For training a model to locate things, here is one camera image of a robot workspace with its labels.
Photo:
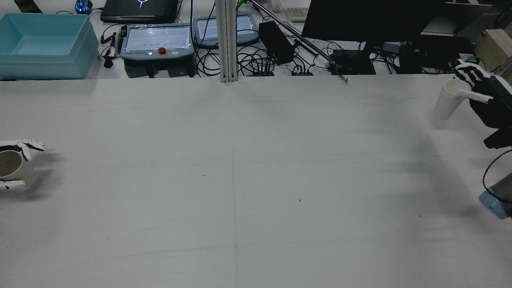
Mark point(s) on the teach pendant with plastic cover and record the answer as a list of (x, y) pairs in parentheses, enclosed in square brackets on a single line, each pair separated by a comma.
[(158, 40)]

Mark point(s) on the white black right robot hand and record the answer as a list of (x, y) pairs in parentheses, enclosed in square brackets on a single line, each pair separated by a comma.
[(494, 106)]

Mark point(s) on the black desktop box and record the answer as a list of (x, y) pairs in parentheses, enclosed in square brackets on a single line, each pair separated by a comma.
[(352, 62)]

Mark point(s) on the green plastic clamp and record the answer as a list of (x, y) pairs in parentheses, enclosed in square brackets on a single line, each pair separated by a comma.
[(242, 4)]

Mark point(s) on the aluminium profile post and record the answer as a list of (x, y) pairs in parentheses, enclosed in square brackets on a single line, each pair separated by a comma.
[(227, 40)]

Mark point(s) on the black power adapter box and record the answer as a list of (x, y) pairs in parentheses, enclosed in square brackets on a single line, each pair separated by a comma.
[(276, 42)]

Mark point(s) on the white computer mouse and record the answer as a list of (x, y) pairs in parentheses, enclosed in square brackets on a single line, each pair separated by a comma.
[(276, 5)]

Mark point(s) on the thin metal rod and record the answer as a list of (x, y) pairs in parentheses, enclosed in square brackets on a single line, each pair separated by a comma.
[(304, 42)]

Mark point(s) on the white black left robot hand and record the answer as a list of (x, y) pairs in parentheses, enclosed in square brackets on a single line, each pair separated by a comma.
[(24, 144)]

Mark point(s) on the white keyboard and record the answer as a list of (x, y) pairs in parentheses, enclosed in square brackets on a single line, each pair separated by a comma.
[(298, 14)]

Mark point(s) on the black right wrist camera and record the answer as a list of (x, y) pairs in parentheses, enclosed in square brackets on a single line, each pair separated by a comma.
[(500, 139)]

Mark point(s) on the black monitor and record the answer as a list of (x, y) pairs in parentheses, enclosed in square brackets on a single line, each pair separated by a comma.
[(360, 20)]

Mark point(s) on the blue glowing gadget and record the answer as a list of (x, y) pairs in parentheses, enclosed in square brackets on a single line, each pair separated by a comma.
[(83, 6)]

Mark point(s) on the beige paper cup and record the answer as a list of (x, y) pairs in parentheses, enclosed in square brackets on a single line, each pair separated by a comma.
[(22, 170)]

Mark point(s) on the black control box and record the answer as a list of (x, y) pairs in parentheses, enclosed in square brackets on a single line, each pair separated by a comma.
[(138, 68)]

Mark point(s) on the wooden box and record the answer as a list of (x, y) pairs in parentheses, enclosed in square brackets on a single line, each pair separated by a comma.
[(494, 46)]

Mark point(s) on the white paper cup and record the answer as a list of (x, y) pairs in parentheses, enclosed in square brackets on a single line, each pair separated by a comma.
[(446, 102)]

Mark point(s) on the grey blue teach pendant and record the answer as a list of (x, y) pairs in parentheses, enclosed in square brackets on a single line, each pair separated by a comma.
[(246, 28)]

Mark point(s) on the black laptop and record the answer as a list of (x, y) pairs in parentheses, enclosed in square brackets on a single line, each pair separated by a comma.
[(140, 10)]

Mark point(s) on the teal plastic bin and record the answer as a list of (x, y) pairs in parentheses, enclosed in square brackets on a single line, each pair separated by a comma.
[(44, 48)]

